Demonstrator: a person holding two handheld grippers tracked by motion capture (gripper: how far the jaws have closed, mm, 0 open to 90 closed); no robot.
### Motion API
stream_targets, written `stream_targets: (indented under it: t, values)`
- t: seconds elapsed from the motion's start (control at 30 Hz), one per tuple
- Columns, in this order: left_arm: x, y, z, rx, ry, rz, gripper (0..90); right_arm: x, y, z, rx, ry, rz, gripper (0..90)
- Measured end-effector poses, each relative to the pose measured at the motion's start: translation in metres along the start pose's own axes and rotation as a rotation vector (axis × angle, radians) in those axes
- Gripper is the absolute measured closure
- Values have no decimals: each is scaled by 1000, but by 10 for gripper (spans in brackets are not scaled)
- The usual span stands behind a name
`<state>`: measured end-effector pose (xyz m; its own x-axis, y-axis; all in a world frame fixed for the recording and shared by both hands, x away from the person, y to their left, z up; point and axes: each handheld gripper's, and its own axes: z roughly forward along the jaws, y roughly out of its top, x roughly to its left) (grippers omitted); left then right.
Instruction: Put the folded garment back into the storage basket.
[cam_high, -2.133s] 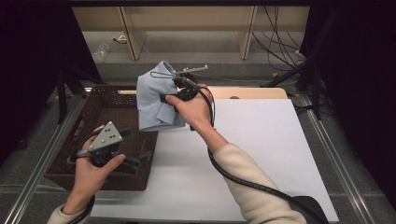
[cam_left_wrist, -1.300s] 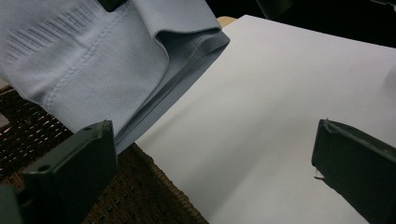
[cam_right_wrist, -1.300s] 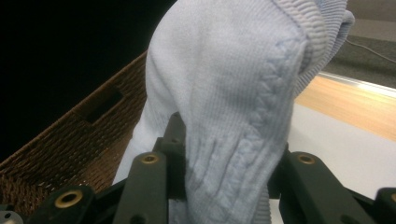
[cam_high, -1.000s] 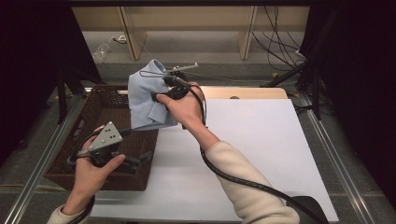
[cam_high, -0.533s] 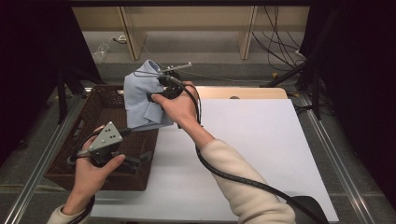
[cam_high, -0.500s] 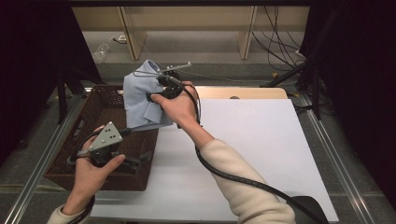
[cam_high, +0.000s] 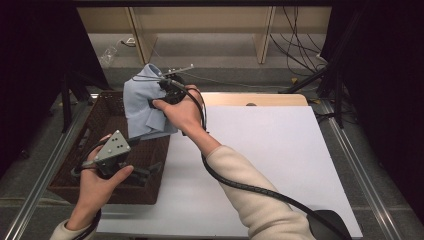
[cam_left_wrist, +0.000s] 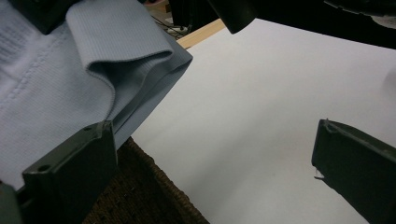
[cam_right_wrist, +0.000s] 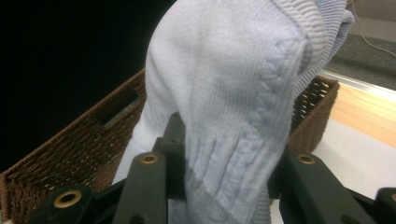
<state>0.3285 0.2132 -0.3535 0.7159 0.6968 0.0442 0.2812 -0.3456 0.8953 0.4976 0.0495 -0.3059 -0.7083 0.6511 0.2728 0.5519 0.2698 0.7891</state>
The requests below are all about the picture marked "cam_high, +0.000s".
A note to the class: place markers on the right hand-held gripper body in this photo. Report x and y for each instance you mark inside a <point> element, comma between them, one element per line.
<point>173,90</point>

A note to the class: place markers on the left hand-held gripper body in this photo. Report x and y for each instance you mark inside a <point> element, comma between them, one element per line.
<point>111,150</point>

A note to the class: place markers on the light blue cloth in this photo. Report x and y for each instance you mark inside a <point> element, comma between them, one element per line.
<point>141,103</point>

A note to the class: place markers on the brown wicker basket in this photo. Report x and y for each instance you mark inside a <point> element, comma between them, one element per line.
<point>73,173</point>

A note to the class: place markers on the person's right hand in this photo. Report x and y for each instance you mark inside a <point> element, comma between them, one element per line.
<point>186,113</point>

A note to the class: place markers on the person's left hand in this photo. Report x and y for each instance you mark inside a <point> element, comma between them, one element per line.
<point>93,196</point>

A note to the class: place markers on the beige wooden furniture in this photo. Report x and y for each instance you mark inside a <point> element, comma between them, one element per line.
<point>143,43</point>

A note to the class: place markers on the white plug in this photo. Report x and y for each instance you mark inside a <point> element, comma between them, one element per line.
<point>130,41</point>

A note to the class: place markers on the clear plastic bag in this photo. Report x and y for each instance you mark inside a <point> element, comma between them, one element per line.
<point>108,56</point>

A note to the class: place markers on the black metal stand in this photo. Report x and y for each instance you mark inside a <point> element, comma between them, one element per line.
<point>66,106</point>
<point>338,100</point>

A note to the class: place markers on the black curtain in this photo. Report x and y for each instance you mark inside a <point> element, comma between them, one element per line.
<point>383,83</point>
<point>30,66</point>

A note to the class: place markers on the small yellow object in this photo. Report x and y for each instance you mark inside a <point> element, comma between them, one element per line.
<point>294,80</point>

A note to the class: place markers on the white table sheet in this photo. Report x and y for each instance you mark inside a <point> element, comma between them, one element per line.
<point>283,150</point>

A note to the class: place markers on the black rounded object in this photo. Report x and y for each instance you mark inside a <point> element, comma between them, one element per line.
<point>335,220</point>

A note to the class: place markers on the metal frame rail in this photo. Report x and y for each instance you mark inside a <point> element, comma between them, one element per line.
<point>360,173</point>
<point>43,173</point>

